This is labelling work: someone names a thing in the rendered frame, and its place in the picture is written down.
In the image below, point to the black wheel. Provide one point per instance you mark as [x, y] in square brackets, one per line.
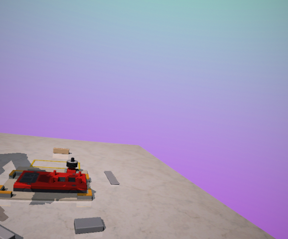
[72, 164]

